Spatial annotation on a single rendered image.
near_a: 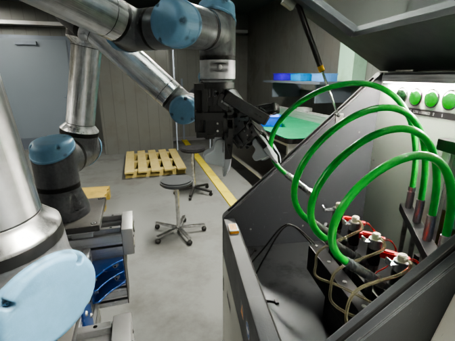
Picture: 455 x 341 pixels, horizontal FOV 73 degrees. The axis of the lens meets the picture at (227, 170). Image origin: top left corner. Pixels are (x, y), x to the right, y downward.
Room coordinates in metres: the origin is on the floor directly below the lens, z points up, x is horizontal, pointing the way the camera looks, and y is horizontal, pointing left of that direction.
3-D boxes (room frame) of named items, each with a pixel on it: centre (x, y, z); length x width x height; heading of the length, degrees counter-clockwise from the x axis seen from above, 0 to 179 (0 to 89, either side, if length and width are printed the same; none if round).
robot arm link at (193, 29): (0.60, 0.09, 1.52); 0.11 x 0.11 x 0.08; 59
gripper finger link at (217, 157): (0.67, 0.02, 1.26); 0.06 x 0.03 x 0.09; 98
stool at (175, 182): (2.62, 0.44, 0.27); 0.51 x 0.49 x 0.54; 14
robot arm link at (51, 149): (0.86, 0.50, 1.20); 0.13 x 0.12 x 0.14; 179
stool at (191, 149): (3.66, 0.41, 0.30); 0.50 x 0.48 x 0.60; 157
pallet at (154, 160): (4.91, 1.23, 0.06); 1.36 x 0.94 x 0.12; 14
